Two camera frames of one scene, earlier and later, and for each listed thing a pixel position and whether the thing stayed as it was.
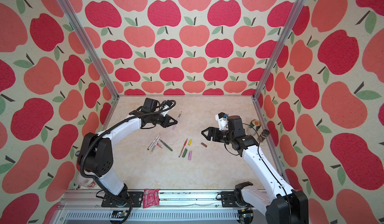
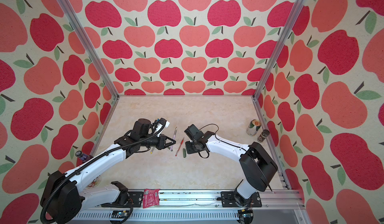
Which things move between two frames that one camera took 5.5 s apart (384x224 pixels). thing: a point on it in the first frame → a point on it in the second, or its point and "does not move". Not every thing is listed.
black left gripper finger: x=172 y=120 → x=169 y=138
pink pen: x=177 y=119 → x=174 y=137
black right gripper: x=211 y=129 → x=188 y=151
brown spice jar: x=263 y=135 does not move
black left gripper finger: x=171 y=122 → x=169 y=144
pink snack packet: x=150 y=197 does not move
